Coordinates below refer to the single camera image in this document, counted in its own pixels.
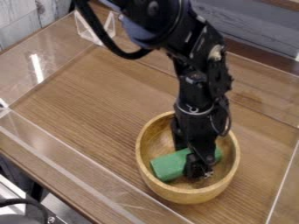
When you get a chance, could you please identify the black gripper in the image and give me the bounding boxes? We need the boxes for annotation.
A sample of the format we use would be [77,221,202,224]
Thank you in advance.
[171,102,232,179]

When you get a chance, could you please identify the green rectangular block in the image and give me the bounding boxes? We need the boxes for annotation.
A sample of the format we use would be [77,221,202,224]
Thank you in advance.
[149,145,225,183]

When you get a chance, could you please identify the brown wooden bowl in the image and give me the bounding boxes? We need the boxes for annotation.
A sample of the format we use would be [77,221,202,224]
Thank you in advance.
[135,111,241,205]

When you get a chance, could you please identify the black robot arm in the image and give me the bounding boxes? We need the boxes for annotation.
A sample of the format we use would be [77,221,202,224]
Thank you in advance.
[99,0,234,179]

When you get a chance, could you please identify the clear acrylic tray walls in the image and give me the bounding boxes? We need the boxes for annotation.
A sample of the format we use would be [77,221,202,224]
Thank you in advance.
[0,16,299,224]

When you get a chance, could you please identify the black cable lower left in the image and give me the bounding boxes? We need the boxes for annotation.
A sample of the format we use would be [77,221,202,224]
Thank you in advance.
[0,198,50,224]

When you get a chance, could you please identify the clear acrylic corner bracket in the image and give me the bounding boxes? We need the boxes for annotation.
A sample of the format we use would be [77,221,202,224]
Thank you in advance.
[74,10,117,46]

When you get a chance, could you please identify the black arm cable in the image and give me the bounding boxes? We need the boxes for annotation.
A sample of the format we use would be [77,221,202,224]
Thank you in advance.
[74,0,155,60]

